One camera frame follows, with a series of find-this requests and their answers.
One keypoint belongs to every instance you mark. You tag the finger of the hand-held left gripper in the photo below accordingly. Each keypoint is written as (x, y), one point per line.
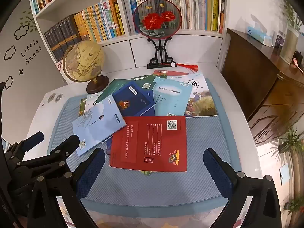
(70, 143)
(35, 138)

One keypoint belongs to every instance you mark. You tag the antique tan globe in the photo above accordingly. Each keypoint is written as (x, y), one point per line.
(83, 59)

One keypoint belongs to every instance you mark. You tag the light blue tissue box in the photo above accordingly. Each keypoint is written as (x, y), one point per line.
(257, 34)

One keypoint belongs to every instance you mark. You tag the dark navy blue book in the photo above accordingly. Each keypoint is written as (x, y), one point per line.
(135, 99)

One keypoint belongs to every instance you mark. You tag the green yellow-flower book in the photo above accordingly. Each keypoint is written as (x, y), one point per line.
(145, 172)

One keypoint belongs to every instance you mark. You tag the farmer picture book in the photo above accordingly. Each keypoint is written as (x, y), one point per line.
(201, 104)

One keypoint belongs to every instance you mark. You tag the white flat panel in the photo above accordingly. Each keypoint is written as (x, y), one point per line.
(283, 174)

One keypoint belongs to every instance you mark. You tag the red poet picture book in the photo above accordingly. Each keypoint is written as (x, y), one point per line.
(161, 73)

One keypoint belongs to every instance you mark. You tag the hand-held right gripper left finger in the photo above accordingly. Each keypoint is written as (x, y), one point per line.
(91, 171)

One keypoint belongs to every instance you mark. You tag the small green floor plant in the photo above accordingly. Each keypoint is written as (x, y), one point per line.
(295, 204)

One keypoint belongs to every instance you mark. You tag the beige cylinder container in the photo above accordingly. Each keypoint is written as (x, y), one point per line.
(288, 45)

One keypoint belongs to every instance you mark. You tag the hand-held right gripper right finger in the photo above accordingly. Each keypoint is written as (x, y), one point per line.
(217, 171)

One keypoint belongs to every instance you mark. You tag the dark teal green book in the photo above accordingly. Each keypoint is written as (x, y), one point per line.
(114, 87)

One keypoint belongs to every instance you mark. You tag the large royal blue book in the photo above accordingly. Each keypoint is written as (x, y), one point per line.
(108, 147)

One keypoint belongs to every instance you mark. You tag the dark wooden cabinet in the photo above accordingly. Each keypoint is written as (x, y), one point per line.
(261, 76)

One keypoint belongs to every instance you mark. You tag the olive green butterfly book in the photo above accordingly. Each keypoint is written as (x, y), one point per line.
(82, 106)

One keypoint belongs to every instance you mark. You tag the sky blue willow book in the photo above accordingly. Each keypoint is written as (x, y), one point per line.
(95, 123)

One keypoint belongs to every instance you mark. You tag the light blue book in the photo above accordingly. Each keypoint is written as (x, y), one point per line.
(171, 97)

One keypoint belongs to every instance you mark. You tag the light blue textured mat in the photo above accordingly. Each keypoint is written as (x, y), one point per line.
(204, 135)

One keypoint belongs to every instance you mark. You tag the potted plant on cabinet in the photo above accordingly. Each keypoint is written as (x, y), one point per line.
(288, 11)

